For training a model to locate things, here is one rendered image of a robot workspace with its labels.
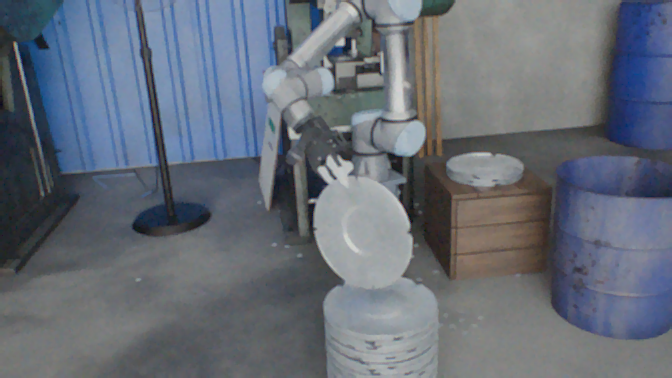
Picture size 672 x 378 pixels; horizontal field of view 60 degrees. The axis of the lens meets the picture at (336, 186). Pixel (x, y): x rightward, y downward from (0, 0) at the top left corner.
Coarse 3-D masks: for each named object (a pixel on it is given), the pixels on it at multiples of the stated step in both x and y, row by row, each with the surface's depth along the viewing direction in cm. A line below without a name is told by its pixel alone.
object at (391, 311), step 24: (336, 288) 156; (360, 288) 156; (384, 288) 155; (408, 288) 155; (336, 312) 145; (360, 312) 144; (384, 312) 143; (408, 312) 144; (432, 312) 143; (384, 336) 134
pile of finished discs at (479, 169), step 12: (456, 156) 238; (468, 156) 239; (480, 156) 238; (504, 156) 236; (456, 168) 225; (468, 168) 225; (480, 168) 222; (492, 168) 222; (504, 168) 222; (516, 168) 224; (456, 180) 222; (468, 180) 219; (480, 180) 215; (492, 180) 216; (504, 180) 217; (516, 180) 218
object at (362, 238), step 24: (336, 192) 143; (360, 192) 147; (384, 192) 151; (336, 216) 141; (360, 216) 144; (384, 216) 149; (336, 240) 138; (360, 240) 141; (384, 240) 145; (408, 240) 150; (336, 264) 136; (360, 264) 139; (384, 264) 143; (408, 264) 146
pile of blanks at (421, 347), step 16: (432, 320) 140; (336, 336) 140; (352, 336) 136; (400, 336) 136; (416, 336) 136; (432, 336) 142; (336, 352) 142; (352, 352) 138; (368, 352) 137; (384, 352) 136; (400, 352) 136; (416, 352) 138; (432, 352) 143; (336, 368) 145; (352, 368) 140; (368, 368) 138; (384, 368) 137; (400, 368) 138; (416, 368) 139; (432, 368) 145
